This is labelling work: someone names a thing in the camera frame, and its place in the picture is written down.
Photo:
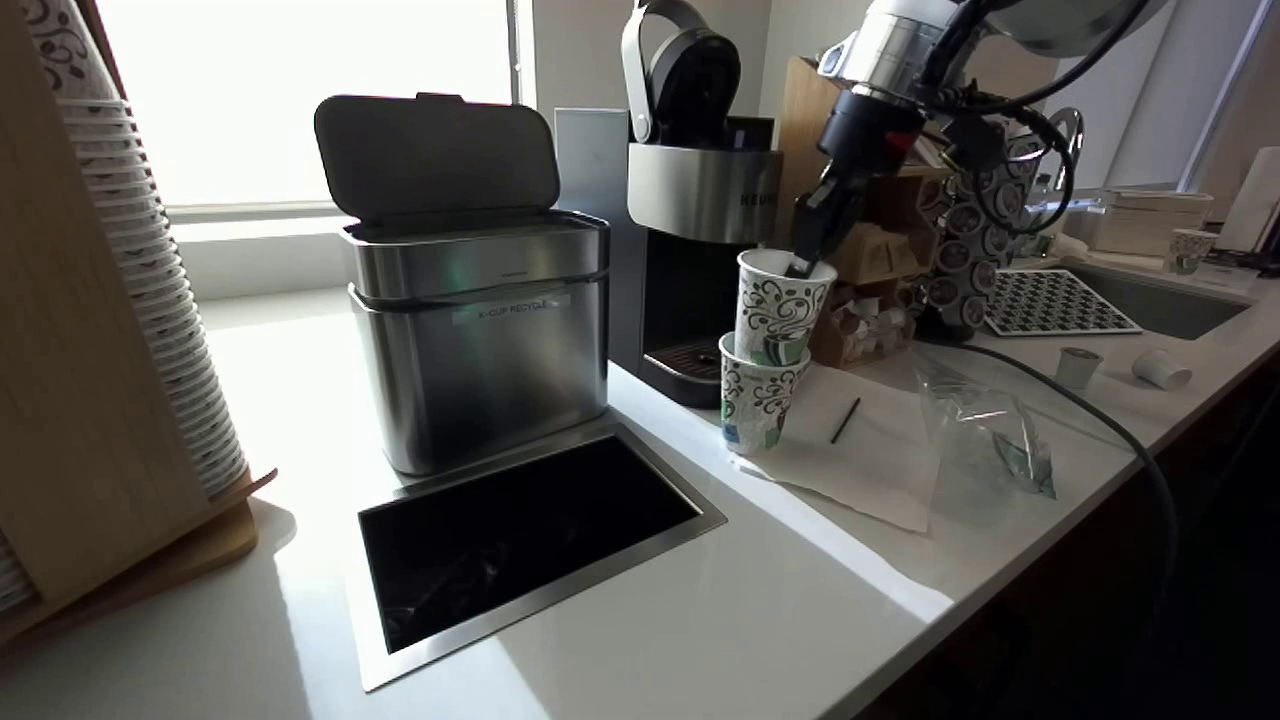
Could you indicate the wooden board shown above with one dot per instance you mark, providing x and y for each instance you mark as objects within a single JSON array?
[{"x": 803, "y": 121}]

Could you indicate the small patterned cup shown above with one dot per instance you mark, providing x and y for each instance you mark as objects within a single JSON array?
[{"x": 1189, "y": 249}]

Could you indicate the white upright card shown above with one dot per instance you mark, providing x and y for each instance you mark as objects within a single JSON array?
[{"x": 1257, "y": 200}]

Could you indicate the small wooden box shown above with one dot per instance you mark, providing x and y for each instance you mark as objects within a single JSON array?
[{"x": 875, "y": 253}]

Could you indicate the patterned drying mat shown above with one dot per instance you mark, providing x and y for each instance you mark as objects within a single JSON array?
[{"x": 1060, "y": 306}]

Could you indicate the coffee pod holder stand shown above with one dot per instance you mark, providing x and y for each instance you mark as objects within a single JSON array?
[{"x": 981, "y": 253}]

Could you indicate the steel countertop bin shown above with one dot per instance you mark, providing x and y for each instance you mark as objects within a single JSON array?
[{"x": 480, "y": 347}]

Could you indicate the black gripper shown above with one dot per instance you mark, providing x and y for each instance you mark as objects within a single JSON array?
[{"x": 865, "y": 141}]

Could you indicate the black stir stick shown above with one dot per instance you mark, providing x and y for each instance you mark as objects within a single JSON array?
[{"x": 845, "y": 420}]

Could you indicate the small white cup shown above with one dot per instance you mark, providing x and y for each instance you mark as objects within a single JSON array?
[{"x": 1078, "y": 368}]

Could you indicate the patterned paper cup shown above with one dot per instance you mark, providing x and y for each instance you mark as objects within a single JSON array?
[
  {"x": 782, "y": 314},
  {"x": 755, "y": 403}
]

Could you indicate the white paper napkin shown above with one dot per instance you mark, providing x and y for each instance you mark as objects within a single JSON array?
[{"x": 854, "y": 475}]

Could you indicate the steel sink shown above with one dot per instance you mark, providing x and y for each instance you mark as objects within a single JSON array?
[{"x": 1173, "y": 306}]

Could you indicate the white roll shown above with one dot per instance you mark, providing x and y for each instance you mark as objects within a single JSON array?
[{"x": 1162, "y": 368}]

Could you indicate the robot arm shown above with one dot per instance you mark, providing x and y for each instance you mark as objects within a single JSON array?
[{"x": 921, "y": 33}]

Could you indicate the tall paper cup stack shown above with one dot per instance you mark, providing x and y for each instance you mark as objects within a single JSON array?
[{"x": 144, "y": 295}]

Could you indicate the crumpled packet in box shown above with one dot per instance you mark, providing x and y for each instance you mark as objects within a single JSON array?
[{"x": 862, "y": 324}]

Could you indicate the clear zip bag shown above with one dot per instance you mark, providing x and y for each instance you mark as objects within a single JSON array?
[{"x": 987, "y": 440}]

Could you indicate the dark bin lid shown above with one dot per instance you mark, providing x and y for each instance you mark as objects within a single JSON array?
[{"x": 432, "y": 153}]

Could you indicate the wooden cup holder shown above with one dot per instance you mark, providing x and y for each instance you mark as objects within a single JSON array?
[{"x": 67, "y": 403}]

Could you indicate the black coffee machine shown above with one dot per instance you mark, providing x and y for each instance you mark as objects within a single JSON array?
[{"x": 702, "y": 187}]

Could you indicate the steel counter chute frame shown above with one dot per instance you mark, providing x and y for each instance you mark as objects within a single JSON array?
[{"x": 545, "y": 591}]

